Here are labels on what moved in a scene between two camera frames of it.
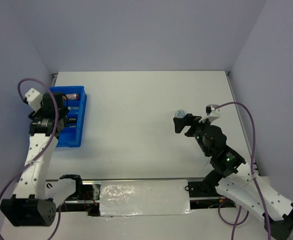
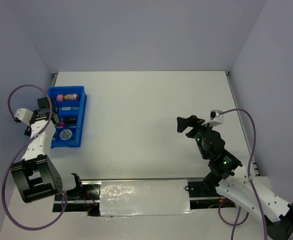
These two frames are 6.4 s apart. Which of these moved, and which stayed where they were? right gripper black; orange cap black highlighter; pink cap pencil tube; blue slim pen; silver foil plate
Moved: orange cap black highlighter
Stayed: silver foil plate; right gripper black; blue slim pen; pink cap pencil tube
